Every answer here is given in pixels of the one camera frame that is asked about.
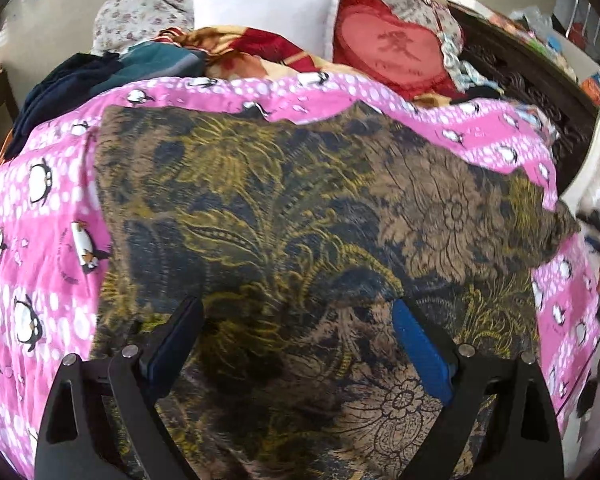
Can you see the pink penguin print blanket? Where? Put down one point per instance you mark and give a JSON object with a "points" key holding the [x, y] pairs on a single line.
{"points": [[35, 240]]}

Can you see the light blue lace cloth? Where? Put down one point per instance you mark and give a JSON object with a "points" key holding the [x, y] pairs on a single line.
{"points": [[457, 57]]}

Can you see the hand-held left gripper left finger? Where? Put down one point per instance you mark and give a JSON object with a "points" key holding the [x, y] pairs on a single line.
{"points": [[174, 336]]}

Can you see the teal striped cloth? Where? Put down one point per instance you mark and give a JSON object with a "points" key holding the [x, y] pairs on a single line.
{"points": [[160, 62]]}

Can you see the white pillow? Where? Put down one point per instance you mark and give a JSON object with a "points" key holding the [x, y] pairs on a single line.
{"points": [[265, 15]]}

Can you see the red and yellow blanket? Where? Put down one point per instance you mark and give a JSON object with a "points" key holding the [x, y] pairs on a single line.
{"points": [[260, 52]]}

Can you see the grey floral quilt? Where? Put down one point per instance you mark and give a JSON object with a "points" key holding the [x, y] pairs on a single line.
{"points": [[130, 12]]}

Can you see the dark navy cloth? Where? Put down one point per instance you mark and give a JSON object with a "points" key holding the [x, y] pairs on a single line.
{"points": [[65, 85]]}

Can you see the dark carved wooden headboard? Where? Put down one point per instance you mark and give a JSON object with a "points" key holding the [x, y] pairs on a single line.
{"points": [[525, 75]]}

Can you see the brown floral patterned garment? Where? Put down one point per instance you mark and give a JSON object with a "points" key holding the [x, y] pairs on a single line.
{"points": [[300, 200]]}

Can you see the cream padded chair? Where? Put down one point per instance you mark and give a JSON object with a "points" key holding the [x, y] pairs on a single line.
{"points": [[592, 170]]}

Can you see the red heart-shaped cushion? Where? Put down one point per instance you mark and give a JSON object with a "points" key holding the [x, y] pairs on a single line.
{"points": [[390, 42]]}

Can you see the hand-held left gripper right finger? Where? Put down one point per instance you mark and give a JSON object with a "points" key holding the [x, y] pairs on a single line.
{"points": [[419, 345]]}

